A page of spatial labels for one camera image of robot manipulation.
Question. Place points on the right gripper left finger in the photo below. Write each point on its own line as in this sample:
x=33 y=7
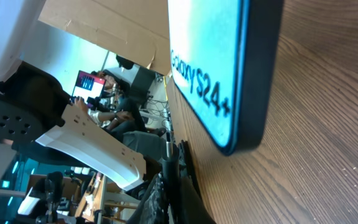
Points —
x=153 y=206

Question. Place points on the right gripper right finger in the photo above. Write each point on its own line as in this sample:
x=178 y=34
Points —
x=193 y=210

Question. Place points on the Galaxy smartphone teal screen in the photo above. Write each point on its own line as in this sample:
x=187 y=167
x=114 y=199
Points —
x=222 y=54

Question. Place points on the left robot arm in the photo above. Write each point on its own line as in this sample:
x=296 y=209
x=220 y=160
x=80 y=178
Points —
x=34 y=106

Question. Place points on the seated person in background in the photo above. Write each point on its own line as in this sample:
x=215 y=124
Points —
x=125 y=123

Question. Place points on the computer monitor in background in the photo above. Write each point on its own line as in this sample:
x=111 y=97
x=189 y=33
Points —
x=89 y=87

